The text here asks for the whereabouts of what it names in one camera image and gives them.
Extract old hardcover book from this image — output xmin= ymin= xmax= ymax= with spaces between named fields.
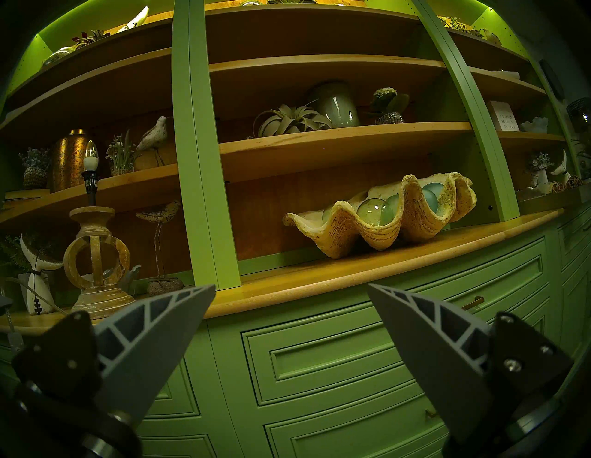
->
xmin=4 ymin=188 xmax=51 ymax=200

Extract carved wooden table lamp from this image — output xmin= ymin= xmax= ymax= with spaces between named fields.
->
xmin=63 ymin=171 xmax=136 ymax=320

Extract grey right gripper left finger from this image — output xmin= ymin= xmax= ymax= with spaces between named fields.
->
xmin=12 ymin=285 xmax=217 ymax=428

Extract small plant in glass pot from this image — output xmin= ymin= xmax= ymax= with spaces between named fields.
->
xmin=368 ymin=87 xmax=410 ymax=125

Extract yellow green glass ball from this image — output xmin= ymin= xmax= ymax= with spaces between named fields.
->
xmin=356 ymin=198 xmax=393 ymax=227

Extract green plant in grey pot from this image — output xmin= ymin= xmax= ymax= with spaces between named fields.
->
xmin=0 ymin=233 xmax=47 ymax=314

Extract white lettered sign card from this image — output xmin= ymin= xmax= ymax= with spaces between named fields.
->
xmin=487 ymin=101 xmax=520 ymax=132

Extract plant in woven basket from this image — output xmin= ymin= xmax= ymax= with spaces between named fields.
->
xmin=18 ymin=148 xmax=51 ymax=190

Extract white whale tail figurine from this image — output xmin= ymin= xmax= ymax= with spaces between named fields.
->
xmin=19 ymin=233 xmax=64 ymax=316

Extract bowl of shells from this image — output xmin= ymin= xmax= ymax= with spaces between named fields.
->
xmin=104 ymin=264 xmax=142 ymax=294

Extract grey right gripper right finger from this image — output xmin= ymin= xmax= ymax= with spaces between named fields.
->
xmin=368 ymin=283 xmax=575 ymax=442

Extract small white tail figurine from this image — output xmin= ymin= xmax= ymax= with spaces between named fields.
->
xmin=549 ymin=149 xmax=572 ymax=183

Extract pale green ceramic vase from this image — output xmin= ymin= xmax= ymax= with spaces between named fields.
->
xmin=314 ymin=81 xmax=361 ymax=129

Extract hammered copper vase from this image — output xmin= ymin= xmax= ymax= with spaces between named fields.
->
xmin=51 ymin=129 xmax=89 ymax=193

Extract giant clam shell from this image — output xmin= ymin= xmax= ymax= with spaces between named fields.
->
xmin=283 ymin=172 xmax=477 ymax=259

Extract small plant in white pot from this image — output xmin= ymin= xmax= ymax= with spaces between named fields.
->
xmin=526 ymin=151 xmax=555 ymax=187

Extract yellow dried coral ornament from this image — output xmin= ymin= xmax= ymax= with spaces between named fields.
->
xmin=439 ymin=16 xmax=501 ymax=47

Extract dark leafy shelf plant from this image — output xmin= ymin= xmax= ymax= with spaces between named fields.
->
xmin=72 ymin=30 xmax=111 ymax=49

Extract white curved shell ornament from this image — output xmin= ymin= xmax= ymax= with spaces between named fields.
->
xmin=118 ymin=6 xmax=150 ymax=33

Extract grey air plant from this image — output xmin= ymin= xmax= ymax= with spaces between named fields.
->
xmin=252 ymin=104 xmax=333 ymax=138

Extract large blue glass ball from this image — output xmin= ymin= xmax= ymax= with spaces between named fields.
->
xmin=422 ymin=182 xmax=440 ymax=216

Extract shorebird figurine on stone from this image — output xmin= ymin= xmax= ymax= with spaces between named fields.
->
xmin=135 ymin=115 xmax=169 ymax=168
xmin=136 ymin=199 xmax=184 ymax=297

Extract black perforated lampshade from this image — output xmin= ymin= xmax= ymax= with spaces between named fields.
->
xmin=567 ymin=97 xmax=591 ymax=132

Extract candle shaped light bulb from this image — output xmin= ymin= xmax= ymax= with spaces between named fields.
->
xmin=83 ymin=140 xmax=100 ymax=172

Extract flowers in glass vase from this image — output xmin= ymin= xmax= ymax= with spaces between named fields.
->
xmin=105 ymin=131 xmax=137 ymax=177

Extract green cabinet with wooden shelves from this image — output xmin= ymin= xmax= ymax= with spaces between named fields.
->
xmin=0 ymin=0 xmax=591 ymax=458

